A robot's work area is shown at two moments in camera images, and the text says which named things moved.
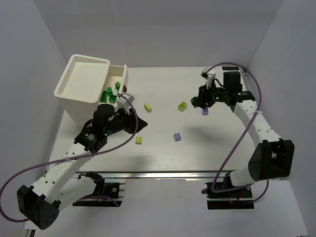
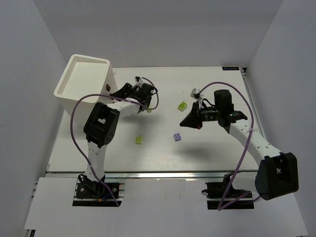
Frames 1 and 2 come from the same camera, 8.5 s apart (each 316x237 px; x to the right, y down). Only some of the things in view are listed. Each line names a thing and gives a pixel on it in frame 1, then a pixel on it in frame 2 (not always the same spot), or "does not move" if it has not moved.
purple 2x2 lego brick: [177, 137] does not move
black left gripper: [134, 122] -> [129, 90]
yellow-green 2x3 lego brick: [181, 107] does not move
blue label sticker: [230, 68] does not move
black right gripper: [202, 96] -> [195, 115]
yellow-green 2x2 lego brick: [138, 140] does not move
